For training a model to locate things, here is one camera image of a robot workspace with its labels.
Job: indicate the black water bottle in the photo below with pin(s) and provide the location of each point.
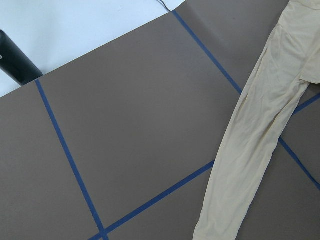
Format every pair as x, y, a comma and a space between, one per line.
15, 63

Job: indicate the cream long-sleeve printed shirt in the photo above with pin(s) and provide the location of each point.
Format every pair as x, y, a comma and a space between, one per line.
288, 64

